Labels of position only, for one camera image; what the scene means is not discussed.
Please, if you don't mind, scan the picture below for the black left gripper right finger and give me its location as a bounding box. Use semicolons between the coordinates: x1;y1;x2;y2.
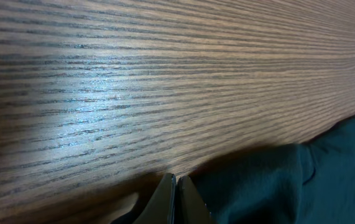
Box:
177;175;214;224

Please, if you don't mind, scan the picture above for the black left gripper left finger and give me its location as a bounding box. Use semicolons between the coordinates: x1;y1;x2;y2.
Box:
111;172;177;224

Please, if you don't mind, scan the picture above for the black t-shirt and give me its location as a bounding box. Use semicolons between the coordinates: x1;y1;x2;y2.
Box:
194;116;355;223

